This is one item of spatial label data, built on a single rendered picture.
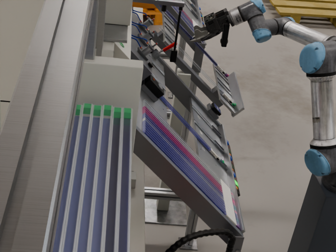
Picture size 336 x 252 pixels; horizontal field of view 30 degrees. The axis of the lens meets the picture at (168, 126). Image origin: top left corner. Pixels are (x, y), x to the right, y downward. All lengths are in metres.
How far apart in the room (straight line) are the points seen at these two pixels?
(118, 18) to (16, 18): 0.28
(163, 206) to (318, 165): 0.99
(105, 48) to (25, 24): 0.22
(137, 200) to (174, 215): 0.92
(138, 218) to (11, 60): 0.82
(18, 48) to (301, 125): 2.81
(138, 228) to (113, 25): 0.78
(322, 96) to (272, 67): 2.42
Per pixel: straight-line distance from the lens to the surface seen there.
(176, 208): 3.31
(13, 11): 1.71
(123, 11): 1.79
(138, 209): 2.32
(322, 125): 2.57
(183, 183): 1.97
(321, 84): 2.54
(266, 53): 5.17
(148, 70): 2.11
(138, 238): 2.21
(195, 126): 2.40
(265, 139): 4.03
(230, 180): 2.36
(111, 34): 1.74
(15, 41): 1.74
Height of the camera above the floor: 2.12
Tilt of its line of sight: 32 degrees down
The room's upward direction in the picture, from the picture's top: 9 degrees clockwise
